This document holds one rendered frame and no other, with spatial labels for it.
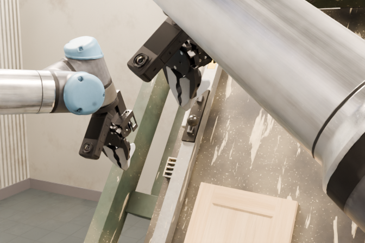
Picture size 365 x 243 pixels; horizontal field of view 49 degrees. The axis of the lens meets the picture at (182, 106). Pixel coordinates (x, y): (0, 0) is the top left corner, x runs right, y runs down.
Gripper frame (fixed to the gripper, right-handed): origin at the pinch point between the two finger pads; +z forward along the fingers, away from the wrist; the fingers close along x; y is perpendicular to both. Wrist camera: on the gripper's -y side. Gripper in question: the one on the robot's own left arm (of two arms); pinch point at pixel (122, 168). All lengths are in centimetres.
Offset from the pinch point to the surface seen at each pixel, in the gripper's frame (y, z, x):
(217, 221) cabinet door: 12.3, 31.1, -16.7
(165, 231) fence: 6.0, 32.9, -1.3
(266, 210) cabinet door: 16.9, 27.1, -31.0
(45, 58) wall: 223, 102, 273
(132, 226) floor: 121, 219, 139
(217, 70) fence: 58, 6, -5
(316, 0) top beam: 80, -11, -36
